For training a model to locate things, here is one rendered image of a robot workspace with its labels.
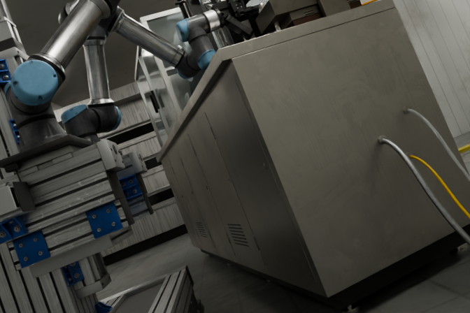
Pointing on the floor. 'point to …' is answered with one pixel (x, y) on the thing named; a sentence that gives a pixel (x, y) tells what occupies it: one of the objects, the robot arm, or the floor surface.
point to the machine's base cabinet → (321, 164)
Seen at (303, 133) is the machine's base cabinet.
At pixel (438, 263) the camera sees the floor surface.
